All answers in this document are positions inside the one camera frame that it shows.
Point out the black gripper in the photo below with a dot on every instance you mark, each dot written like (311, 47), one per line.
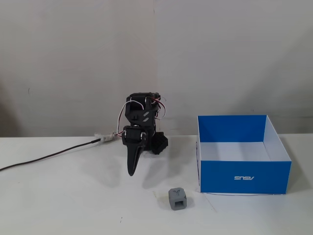
(133, 137)

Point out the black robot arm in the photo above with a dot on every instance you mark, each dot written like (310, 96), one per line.
(138, 113)

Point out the gray cube block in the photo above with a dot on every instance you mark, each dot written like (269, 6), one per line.
(178, 198)

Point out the clear tape strip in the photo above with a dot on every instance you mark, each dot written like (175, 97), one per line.
(160, 196)

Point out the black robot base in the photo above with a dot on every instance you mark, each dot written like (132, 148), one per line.
(160, 144)

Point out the blue cardboard box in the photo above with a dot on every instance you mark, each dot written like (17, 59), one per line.
(244, 156)

